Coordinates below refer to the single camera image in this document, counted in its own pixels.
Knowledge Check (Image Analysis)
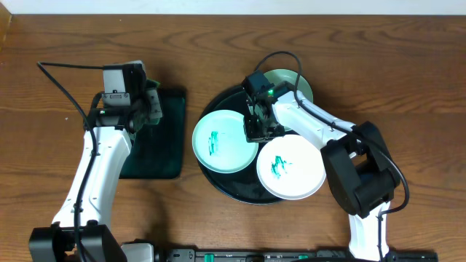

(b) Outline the light green plate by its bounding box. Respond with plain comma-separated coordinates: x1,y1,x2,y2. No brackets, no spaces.
192,110,258,174
262,68,314,132

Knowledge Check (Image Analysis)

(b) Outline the white plate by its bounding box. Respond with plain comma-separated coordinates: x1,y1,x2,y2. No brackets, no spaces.
256,135,325,200

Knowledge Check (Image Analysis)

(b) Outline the green yellow sponge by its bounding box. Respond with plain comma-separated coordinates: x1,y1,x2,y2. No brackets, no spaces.
146,79,160,89

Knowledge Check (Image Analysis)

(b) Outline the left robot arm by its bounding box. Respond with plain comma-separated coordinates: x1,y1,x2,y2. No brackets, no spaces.
28,87,162,261

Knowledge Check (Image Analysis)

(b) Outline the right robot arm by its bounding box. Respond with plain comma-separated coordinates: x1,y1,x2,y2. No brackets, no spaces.
245,88,408,261

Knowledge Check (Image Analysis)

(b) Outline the black rectangular tray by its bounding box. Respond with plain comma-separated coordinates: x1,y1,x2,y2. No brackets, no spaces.
119,89,186,180

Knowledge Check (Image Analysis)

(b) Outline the round black tray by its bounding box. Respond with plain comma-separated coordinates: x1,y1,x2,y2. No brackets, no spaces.
197,86,303,205

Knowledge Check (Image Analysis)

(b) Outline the light green plate top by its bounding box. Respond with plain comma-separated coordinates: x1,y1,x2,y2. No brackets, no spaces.
262,68,314,132

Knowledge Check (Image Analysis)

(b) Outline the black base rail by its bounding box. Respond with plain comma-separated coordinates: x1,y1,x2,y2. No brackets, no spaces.
119,247,440,262

